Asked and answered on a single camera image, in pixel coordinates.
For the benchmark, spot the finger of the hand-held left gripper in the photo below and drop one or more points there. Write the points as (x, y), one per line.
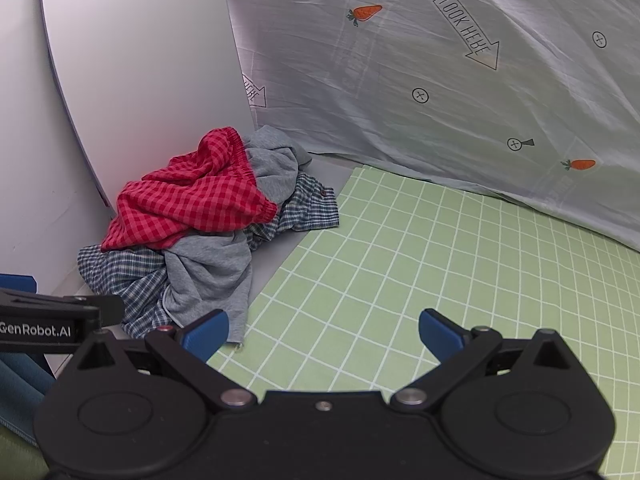
(17, 283)

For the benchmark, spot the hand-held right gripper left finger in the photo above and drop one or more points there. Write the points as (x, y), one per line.
(206, 332)

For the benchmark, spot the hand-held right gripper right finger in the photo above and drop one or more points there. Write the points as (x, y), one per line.
(440, 335)

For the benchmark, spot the red checked shorts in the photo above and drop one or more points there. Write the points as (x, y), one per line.
(200, 200)

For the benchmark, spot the grey t-shirt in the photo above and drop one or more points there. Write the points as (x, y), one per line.
(210, 275)

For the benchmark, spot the teal cloth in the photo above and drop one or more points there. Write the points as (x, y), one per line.
(20, 390)

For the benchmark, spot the green grid bed sheet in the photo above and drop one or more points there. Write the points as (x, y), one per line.
(425, 250)

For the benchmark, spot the blue plaid shirt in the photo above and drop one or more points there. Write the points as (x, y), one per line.
(130, 280)

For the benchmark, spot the white curved board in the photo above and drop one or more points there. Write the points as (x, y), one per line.
(150, 60)

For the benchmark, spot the grey printed quilt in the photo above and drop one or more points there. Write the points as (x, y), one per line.
(400, 60)

